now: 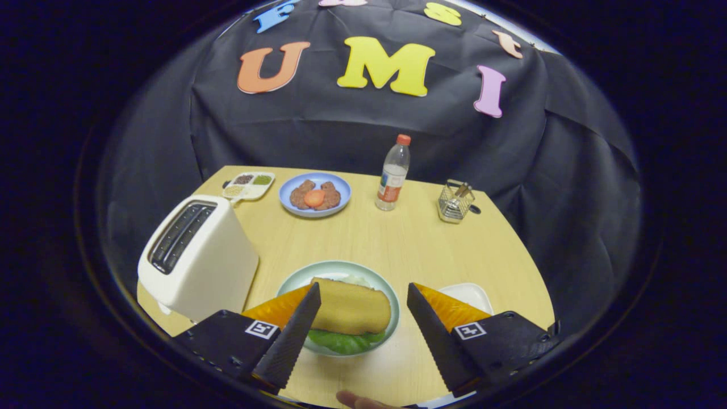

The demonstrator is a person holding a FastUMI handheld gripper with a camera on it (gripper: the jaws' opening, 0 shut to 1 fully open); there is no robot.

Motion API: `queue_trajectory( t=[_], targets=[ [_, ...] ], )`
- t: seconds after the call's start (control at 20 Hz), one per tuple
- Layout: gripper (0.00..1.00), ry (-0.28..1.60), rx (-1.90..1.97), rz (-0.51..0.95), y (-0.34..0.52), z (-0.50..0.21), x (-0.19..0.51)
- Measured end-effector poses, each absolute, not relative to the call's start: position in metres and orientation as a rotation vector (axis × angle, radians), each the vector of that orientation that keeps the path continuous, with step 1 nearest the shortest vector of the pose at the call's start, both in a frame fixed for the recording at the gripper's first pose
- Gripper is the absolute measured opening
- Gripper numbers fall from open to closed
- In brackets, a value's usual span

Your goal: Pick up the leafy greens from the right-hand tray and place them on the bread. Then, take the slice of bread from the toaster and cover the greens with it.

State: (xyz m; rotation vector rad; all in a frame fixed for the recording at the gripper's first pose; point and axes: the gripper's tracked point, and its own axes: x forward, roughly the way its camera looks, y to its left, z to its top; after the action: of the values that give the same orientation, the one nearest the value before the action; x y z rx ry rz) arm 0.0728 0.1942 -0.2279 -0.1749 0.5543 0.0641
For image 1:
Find metal wire utensil holder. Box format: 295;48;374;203
437;180;477;224

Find blue plate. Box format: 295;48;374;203
278;172;352;219

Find green lettuce leaf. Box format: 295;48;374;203
307;274;388;356

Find white divided tray of seeds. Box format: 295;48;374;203
222;172;276;203

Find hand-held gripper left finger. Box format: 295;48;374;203
172;282;322;394

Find brown meat patty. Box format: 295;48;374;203
316;181;342;211
290;180;316;211

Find white toaster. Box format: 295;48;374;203
137;195;260;324

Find clear water bottle red cap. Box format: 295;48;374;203
375;134;412;212

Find white square plate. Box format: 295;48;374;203
436;282;494;316

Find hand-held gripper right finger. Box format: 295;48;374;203
407;282;560;397

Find toasted bread slice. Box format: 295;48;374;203
310;277;393;336

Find light green plate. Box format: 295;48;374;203
276;260;401;358

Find black backdrop cloth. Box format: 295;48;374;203
99;0;642;341

